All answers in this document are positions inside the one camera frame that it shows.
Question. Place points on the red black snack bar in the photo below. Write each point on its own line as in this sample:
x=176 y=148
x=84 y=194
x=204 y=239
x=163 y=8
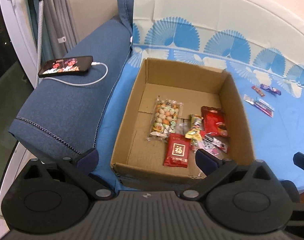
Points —
x=216 y=142

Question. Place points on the blue denim sofa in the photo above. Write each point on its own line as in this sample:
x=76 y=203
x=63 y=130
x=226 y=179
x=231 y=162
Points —
x=61 y=117

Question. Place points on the grey curtain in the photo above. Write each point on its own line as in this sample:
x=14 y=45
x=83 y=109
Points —
x=59 y=29

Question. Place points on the purple candy bar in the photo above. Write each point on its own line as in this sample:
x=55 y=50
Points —
x=270 y=89

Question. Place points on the small red orange bar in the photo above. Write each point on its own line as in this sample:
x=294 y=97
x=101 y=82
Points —
x=258 y=91

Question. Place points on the clear bag of pastel candies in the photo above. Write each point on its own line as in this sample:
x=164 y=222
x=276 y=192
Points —
x=207 y=146

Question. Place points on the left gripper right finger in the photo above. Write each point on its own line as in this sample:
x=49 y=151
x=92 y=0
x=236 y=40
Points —
x=216 y=172

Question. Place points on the dark red snack pouch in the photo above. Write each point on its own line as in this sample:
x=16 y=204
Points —
x=214 y=121

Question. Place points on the blue white fan-pattern sheet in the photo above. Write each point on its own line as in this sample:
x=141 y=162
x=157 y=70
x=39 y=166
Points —
x=257 y=41

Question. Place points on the yellow snack wrapper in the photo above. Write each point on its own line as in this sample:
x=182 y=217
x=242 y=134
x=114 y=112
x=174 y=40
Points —
x=195 y=128

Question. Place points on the black smartphone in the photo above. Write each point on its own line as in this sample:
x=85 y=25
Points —
x=66 y=66

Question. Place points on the brown cardboard box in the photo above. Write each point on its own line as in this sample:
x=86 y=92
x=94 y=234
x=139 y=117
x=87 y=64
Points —
x=138 y=161

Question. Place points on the silver purple snack pouch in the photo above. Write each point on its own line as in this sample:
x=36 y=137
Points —
x=260 y=104

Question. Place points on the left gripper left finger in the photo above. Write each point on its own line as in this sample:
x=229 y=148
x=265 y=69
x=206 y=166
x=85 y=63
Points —
x=79 y=170

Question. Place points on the red foil snack packet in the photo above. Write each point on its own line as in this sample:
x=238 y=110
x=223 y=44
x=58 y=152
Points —
x=177 y=151

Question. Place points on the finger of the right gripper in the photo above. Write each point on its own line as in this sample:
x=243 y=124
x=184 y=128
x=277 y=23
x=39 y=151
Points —
x=298 y=160

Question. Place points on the clear bag of mixed nuts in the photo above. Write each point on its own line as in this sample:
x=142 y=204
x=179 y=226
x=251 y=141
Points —
x=165 y=118

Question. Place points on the garment steamer with hose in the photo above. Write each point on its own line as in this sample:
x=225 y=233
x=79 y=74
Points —
x=39 y=40

